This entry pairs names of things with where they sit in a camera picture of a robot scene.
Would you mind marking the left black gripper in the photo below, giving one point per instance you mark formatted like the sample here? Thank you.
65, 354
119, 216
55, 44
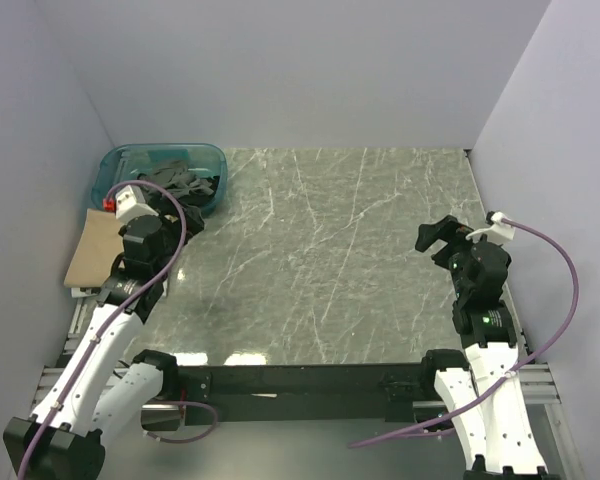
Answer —
176, 228

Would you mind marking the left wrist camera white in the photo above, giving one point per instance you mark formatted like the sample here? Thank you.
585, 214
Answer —
128, 204

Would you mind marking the folded tan t shirt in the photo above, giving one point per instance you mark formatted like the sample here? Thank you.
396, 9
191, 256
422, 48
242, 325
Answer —
98, 247

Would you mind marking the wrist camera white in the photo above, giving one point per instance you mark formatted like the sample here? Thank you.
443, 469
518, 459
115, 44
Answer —
128, 204
497, 231

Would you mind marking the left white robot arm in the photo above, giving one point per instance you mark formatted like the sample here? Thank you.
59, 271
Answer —
66, 435

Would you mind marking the grey t shirt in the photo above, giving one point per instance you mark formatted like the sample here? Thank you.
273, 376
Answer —
176, 177

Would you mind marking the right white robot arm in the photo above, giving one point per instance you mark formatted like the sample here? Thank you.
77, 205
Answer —
479, 384

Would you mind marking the aluminium frame rail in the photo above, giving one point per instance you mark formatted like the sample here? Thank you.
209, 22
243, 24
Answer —
536, 382

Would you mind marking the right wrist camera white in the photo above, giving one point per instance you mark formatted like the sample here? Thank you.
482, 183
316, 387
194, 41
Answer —
497, 231

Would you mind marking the teal plastic bin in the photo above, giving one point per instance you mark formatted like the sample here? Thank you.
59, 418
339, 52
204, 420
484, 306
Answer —
126, 162

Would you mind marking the black t shirt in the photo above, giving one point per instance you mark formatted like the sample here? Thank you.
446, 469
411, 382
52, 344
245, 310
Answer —
192, 206

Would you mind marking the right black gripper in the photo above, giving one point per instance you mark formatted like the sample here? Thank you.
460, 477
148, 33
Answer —
448, 229

